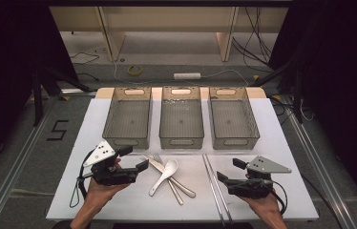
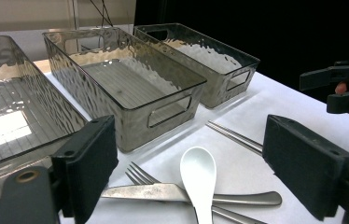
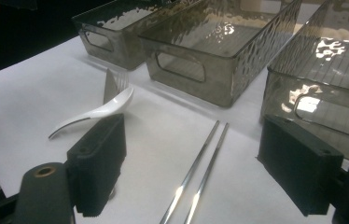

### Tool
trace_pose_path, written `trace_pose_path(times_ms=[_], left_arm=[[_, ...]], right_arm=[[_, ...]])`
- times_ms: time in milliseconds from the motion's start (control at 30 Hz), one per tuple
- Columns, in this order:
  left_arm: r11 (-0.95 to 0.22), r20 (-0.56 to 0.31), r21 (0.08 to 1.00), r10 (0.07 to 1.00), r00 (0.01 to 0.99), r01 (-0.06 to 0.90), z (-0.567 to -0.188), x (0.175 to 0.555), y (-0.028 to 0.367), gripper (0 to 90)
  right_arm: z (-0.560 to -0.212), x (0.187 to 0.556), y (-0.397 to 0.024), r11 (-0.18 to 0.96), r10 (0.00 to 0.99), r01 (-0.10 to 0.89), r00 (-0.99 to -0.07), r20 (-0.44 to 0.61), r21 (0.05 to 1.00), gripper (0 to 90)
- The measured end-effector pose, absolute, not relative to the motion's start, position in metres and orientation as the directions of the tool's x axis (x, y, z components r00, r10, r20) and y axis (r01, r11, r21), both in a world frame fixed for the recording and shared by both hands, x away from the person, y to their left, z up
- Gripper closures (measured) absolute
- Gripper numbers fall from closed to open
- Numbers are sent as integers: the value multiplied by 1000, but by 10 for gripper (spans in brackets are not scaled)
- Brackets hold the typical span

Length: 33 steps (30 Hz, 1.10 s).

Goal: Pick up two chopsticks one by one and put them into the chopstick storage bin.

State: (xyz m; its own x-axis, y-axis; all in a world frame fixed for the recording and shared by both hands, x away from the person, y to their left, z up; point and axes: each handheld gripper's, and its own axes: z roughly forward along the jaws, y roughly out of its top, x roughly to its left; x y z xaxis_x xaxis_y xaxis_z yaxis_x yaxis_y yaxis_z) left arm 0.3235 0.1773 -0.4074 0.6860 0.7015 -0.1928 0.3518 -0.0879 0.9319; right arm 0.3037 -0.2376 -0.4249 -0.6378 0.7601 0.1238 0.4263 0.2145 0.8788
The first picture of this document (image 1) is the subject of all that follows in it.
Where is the metal chopstick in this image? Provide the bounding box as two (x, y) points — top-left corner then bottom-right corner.
(204, 154), (234, 224)
(201, 154), (226, 227)

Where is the white power strip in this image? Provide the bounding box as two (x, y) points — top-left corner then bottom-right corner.
(173, 73), (202, 80)

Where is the person's right hand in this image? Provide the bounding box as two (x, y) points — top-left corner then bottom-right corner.
(239, 190), (284, 220)

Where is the smoky clear plastic bin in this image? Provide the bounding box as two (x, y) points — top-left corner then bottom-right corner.
(208, 86), (261, 151)
(101, 86), (153, 151)
(158, 86), (205, 150)

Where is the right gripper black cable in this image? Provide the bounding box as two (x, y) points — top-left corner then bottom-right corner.
(268, 179), (289, 217)

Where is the aluminium floor rail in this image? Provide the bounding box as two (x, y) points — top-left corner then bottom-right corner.
(281, 94), (357, 229)
(0, 96), (56, 229)

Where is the light wooden shelf unit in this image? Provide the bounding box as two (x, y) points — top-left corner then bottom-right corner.
(49, 6), (289, 63)

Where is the yellow tape roll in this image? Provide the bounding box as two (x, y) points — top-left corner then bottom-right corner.
(126, 65), (143, 76)

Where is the black metal stand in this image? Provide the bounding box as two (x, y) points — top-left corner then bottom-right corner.
(31, 66), (92, 127)
(252, 60), (305, 123)

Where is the person's left hand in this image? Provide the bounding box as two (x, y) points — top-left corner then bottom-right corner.
(82, 177), (132, 209)

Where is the white ceramic spoon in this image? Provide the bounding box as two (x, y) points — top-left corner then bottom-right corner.
(148, 158), (179, 198)

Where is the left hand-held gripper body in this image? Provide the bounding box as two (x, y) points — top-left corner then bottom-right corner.
(82, 139), (140, 187)

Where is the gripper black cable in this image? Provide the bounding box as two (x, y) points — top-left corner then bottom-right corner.
(268, 179), (289, 217)
(69, 149), (95, 209)

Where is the bundle of black cables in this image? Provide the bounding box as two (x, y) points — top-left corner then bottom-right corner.
(232, 6), (275, 70)

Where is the thin black floor cable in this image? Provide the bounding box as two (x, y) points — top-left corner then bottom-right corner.
(70, 51), (100, 66)

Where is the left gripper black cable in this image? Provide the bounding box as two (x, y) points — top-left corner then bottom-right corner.
(69, 149), (95, 209)

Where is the black curtain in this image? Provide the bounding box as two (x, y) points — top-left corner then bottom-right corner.
(268, 0), (357, 218)
(0, 0), (79, 179)

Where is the white table sheet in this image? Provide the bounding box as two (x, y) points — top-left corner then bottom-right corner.
(46, 96), (320, 222)

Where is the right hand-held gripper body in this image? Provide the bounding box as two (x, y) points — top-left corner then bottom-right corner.
(223, 156), (293, 200)

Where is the metal fork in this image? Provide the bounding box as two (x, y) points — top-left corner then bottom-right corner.
(141, 154), (197, 199)
(153, 153), (185, 206)

